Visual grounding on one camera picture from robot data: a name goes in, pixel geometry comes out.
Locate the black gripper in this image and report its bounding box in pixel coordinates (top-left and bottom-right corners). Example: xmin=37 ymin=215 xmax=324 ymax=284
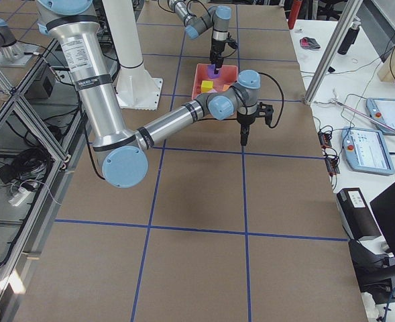
xmin=237 ymin=113 xmax=256 ymax=146
xmin=210 ymin=39 xmax=225 ymax=74

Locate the purple foam block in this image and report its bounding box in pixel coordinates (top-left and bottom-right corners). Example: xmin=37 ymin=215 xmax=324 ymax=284
xmin=207 ymin=64 xmax=220 ymax=79

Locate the yellow foam block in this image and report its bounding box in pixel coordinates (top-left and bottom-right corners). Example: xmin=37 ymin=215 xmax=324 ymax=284
xmin=201 ymin=80 xmax=214 ymax=93

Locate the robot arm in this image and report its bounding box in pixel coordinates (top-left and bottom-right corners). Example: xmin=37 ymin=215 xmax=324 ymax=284
xmin=37 ymin=1 xmax=260 ymax=188
xmin=167 ymin=0 xmax=238 ymax=78

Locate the pink plastic bin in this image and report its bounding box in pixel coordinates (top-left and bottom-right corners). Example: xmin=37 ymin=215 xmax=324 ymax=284
xmin=192 ymin=64 xmax=238 ymax=99

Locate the grey and pink cloth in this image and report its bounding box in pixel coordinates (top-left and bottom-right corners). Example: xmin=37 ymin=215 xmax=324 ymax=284
xmin=299 ymin=37 xmax=321 ymax=50

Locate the metal rod on stand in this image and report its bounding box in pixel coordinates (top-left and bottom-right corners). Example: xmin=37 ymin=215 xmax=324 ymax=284
xmin=331 ymin=99 xmax=395 ymax=136

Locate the near teach pendant tablet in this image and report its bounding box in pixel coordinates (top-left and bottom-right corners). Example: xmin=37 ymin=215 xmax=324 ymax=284
xmin=341 ymin=127 xmax=395 ymax=176

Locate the teach pendant tablet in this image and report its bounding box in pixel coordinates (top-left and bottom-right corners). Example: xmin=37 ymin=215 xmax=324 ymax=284
xmin=365 ymin=98 xmax=395 ymax=129
xmin=341 ymin=127 xmax=395 ymax=176

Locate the black box with label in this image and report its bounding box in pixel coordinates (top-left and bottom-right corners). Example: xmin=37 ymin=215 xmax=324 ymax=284
xmin=336 ymin=188 xmax=382 ymax=241

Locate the black water bottle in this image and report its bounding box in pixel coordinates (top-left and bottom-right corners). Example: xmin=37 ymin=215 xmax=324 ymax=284
xmin=337 ymin=21 xmax=361 ymax=55

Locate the far teach pendant tablet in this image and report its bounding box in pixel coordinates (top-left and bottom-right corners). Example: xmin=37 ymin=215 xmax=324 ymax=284
xmin=365 ymin=98 xmax=395 ymax=129

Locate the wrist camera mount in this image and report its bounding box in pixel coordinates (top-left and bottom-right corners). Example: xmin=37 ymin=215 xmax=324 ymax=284
xmin=257 ymin=102 xmax=274 ymax=127
xmin=225 ymin=33 xmax=238 ymax=50

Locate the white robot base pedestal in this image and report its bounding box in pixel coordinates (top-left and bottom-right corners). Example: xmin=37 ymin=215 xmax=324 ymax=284
xmin=103 ymin=0 xmax=163 ymax=110

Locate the aluminium frame post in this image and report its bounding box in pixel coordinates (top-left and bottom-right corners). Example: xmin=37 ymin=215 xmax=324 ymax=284
xmin=303 ymin=0 xmax=363 ymax=105

